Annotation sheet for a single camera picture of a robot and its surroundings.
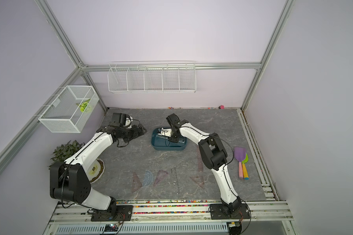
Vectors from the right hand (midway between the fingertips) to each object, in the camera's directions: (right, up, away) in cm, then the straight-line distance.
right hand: (172, 133), depth 101 cm
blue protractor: (-13, -25, -16) cm, 32 cm away
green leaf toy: (-49, +18, -19) cm, 55 cm away
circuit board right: (+33, -45, -28) cm, 63 cm away
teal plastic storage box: (-6, -6, -4) cm, 9 cm away
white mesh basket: (-58, +15, -18) cm, 62 cm away
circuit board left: (-28, -44, -29) cm, 60 cm away
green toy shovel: (+44, -20, -14) cm, 51 cm away
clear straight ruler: (-3, -2, -9) cm, 10 cm away
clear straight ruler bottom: (+3, -27, -16) cm, 31 cm away
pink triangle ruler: (-6, -23, -14) cm, 28 cm away
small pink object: (+41, +21, +23) cm, 52 cm away
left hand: (-17, +1, -14) cm, 22 cm away
